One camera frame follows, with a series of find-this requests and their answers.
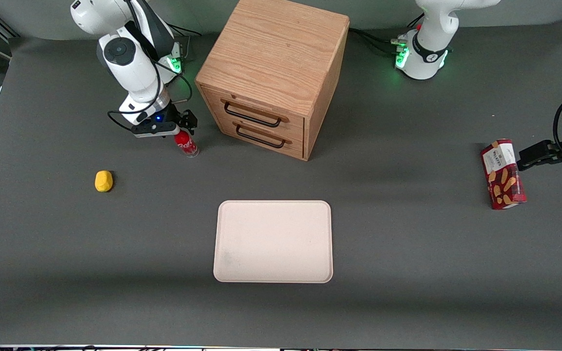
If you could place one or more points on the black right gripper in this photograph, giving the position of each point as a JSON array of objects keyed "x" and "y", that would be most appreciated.
[{"x": 182, "y": 118}]

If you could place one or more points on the red coke bottle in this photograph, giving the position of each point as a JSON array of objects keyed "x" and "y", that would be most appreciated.
[{"x": 188, "y": 146}]

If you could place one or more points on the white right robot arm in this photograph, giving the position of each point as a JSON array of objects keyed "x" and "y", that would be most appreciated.
[{"x": 125, "y": 58}]

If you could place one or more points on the beige rectangular tray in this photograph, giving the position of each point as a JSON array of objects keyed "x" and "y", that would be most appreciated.
[{"x": 273, "y": 241}]

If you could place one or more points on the red biscuit box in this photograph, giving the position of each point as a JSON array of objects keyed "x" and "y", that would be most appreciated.
[{"x": 503, "y": 180}]

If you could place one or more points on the grey base connector box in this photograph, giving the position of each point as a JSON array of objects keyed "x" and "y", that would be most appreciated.
[{"x": 178, "y": 51}]

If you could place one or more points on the yellow lemon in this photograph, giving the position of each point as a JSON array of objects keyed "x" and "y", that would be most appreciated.
[{"x": 104, "y": 181}]

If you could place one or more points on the wooden two-drawer cabinet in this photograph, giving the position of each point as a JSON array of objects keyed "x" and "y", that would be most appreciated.
[{"x": 271, "y": 53}]

